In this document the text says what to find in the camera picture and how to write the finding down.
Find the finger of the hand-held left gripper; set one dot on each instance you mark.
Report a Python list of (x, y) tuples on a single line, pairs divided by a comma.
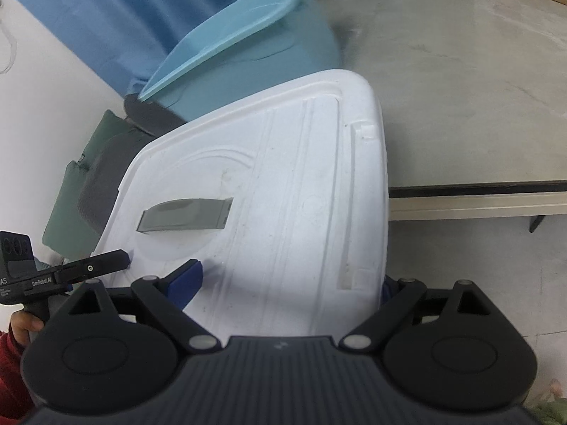
[(95, 266)]

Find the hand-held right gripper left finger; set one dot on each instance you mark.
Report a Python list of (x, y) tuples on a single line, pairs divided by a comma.
[(186, 283)]

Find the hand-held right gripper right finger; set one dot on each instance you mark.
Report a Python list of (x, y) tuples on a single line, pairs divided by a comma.
[(389, 292)]

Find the white plastic box lid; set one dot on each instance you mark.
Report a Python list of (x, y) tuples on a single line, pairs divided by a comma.
[(288, 177)]

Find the light blue plastic storage box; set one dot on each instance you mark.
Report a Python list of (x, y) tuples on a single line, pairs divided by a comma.
[(248, 35)]

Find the person's left forearm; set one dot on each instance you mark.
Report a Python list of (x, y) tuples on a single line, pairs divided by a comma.
[(9, 376)]

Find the grey stone desktop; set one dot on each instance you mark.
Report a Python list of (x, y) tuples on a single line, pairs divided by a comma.
[(452, 97)]

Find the person's left hand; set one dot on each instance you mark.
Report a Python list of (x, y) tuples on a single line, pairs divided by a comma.
[(24, 325)]

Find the green cushion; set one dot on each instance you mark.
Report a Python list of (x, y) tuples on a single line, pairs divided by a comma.
[(71, 203)]

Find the grey sofa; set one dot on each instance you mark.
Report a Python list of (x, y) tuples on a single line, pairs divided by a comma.
[(110, 172)]

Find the black table leg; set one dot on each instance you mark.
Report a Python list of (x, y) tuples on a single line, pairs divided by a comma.
[(537, 223)]

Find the blue curtain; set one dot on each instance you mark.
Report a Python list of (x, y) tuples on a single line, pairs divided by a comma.
[(110, 9)]

